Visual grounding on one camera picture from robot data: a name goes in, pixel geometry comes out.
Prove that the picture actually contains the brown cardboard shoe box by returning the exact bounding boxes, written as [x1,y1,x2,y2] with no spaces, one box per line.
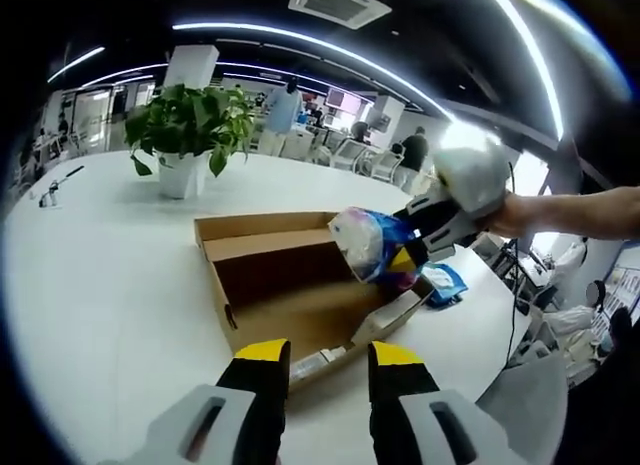
[193,210,436,394]

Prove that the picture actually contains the blue soft tissue bag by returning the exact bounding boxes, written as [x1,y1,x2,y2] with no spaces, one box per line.
[327,206,422,289]

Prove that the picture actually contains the ceiling air vent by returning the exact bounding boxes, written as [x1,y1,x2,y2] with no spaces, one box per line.
[288,0,393,31]

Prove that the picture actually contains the white mesh office chair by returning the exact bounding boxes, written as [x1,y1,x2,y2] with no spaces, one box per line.
[332,138,369,171]
[372,149,404,181]

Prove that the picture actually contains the small black-handled tool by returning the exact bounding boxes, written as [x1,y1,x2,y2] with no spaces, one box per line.
[38,165,86,209]

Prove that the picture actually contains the long curved ceiling light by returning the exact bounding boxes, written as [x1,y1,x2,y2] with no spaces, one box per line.
[172,21,457,122]

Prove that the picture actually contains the blue wet wipes pack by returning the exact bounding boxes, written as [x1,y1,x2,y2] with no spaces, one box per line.
[422,263,469,306]

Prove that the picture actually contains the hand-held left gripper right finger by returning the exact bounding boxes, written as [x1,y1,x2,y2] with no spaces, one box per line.
[367,340,531,465]

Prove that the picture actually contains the potted green plant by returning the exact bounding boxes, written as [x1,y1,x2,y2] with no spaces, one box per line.
[123,83,256,200]

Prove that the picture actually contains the black tripod stand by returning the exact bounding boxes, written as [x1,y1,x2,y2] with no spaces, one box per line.
[492,234,556,316]

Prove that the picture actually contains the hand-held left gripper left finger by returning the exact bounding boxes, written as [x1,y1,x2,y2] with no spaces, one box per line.
[114,337,292,465]

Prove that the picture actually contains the white square column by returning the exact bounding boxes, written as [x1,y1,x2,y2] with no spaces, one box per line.
[164,44,220,91]

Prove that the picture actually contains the person's right hand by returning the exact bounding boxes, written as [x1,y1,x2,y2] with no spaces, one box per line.
[487,191,542,236]

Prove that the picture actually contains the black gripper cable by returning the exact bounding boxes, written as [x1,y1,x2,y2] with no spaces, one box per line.
[503,159,522,370]

